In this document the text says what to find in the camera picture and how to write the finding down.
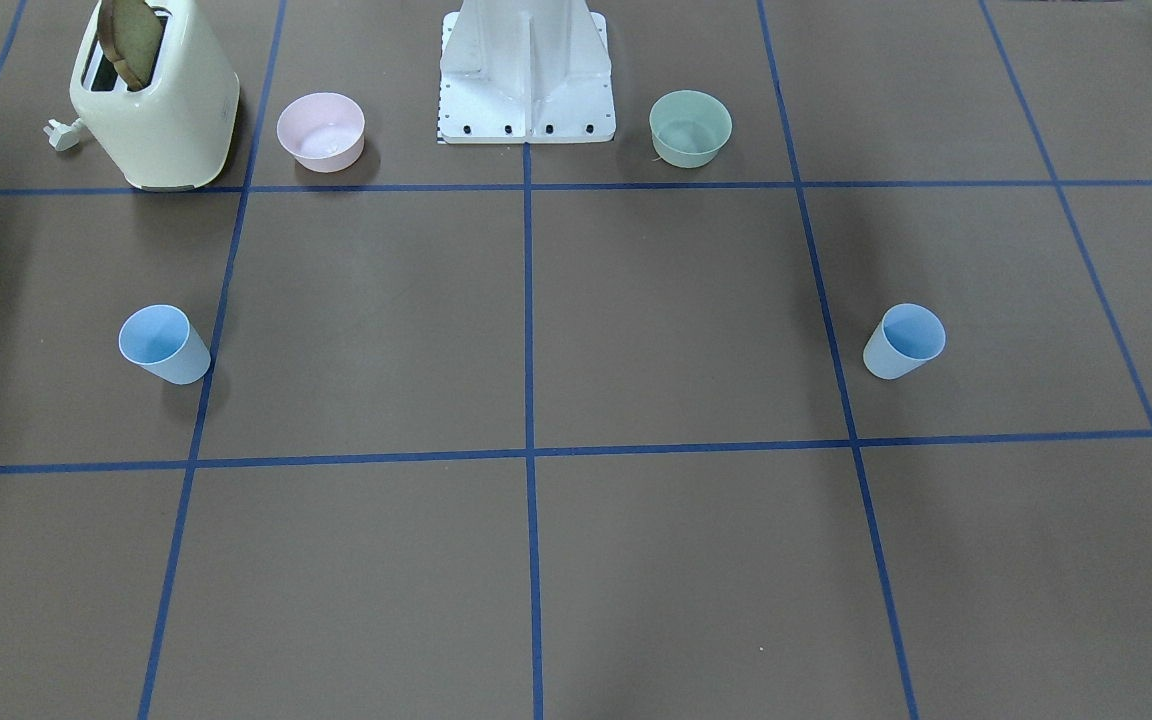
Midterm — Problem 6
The green plastic bowl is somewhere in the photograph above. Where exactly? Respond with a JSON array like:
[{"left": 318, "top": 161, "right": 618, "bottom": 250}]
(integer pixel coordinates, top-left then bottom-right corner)
[{"left": 647, "top": 88, "right": 733, "bottom": 169}]

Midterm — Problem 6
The brown bread slice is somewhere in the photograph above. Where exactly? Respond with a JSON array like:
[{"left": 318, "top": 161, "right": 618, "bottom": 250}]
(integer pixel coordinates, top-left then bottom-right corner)
[{"left": 96, "top": 1, "right": 164, "bottom": 92}]

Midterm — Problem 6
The light blue cup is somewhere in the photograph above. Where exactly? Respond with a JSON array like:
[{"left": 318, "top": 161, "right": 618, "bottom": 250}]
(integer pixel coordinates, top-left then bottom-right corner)
[
  {"left": 861, "top": 304, "right": 947, "bottom": 381},
  {"left": 116, "top": 304, "right": 212, "bottom": 386}
]

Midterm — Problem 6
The cream white toaster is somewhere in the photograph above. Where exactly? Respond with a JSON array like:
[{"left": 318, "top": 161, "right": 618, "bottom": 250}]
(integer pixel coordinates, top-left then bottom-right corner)
[{"left": 68, "top": 1, "right": 241, "bottom": 192}]

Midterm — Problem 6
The pink plastic bowl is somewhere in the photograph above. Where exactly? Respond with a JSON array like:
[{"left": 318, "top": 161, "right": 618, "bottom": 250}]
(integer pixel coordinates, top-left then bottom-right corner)
[{"left": 276, "top": 92, "right": 366, "bottom": 173}]

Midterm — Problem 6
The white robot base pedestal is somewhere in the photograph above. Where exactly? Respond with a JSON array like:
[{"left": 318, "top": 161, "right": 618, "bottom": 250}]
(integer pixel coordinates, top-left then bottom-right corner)
[{"left": 435, "top": 1, "right": 617, "bottom": 145}]

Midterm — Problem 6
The white toaster power plug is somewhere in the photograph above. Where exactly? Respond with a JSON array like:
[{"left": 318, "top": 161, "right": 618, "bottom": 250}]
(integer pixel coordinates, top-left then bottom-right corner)
[{"left": 44, "top": 118, "right": 86, "bottom": 152}]

